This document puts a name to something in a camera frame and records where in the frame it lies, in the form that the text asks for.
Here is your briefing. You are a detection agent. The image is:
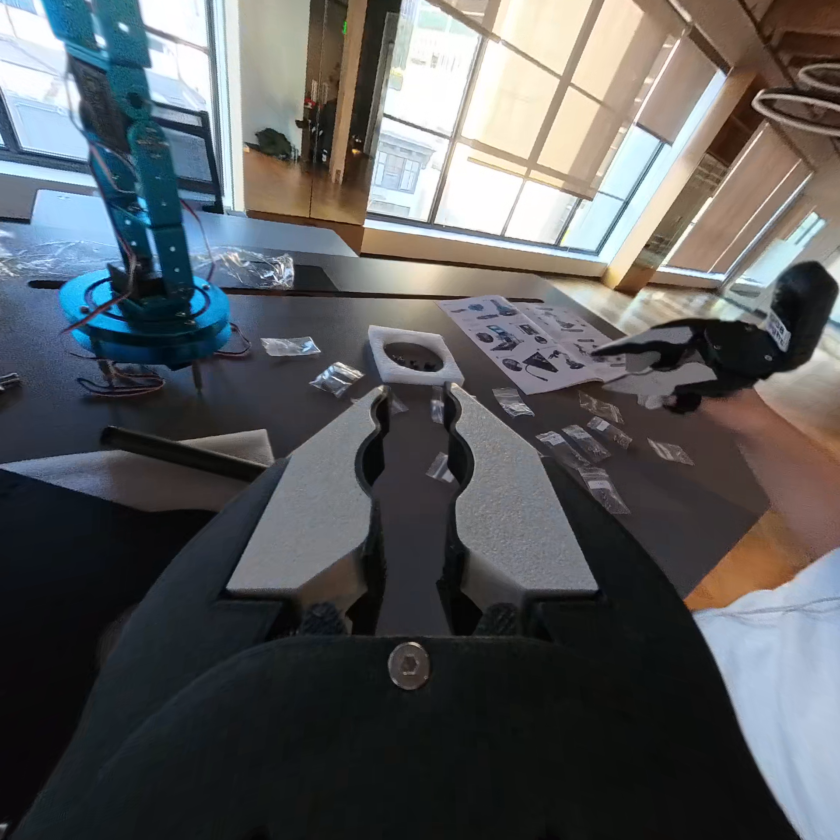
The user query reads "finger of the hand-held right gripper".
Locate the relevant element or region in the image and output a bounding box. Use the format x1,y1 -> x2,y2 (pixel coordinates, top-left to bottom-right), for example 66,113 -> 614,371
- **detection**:
601,361 -> 719,410
591,322 -> 700,375

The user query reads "white square foam frame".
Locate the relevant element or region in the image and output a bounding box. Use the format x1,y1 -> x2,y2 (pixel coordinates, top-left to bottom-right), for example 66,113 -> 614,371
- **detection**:
367,324 -> 466,389

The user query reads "crumpled clear plastic wrap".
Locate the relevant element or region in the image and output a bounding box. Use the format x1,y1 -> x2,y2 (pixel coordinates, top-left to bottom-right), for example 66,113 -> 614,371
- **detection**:
0,238 -> 120,278

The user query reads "large clear plastic bag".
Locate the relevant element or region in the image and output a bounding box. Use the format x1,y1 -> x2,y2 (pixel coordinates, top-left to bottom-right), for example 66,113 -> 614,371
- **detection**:
209,246 -> 295,290

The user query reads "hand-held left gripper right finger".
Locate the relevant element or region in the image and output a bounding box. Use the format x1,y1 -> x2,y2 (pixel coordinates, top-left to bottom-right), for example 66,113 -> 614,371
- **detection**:
436,382 -> 600,636

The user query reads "beige roller blind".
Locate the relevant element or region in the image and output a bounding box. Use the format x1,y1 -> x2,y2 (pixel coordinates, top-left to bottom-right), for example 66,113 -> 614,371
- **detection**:
425,0 -> 731,202

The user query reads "person's right forearm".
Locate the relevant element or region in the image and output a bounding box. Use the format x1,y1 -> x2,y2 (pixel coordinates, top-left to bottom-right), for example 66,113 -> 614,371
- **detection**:
715,386 -> 840,573

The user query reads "group of small plastic bags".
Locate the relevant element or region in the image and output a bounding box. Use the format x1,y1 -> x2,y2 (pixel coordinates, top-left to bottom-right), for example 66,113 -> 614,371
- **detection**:
261,336 -> 695,515

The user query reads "white foam sheet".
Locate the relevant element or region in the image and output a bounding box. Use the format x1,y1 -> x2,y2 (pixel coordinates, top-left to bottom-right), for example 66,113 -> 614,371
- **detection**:
0,429 -> 274,514

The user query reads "dark green backpack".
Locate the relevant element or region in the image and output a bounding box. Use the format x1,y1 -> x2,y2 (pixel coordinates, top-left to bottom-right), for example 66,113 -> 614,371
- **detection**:
254,127 -> 295,162

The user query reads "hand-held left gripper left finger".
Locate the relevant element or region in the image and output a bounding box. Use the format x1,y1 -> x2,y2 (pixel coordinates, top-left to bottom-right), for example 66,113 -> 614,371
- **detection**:
225,385 -> 391,636

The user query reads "black mesh chair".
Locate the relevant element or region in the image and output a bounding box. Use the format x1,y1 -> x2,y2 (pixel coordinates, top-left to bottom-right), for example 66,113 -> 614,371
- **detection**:
147,108 -> 224,215

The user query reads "printed instruction leaflet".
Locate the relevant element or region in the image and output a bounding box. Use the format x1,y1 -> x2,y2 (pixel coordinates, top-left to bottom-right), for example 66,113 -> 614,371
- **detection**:
436,294 -> 632,396

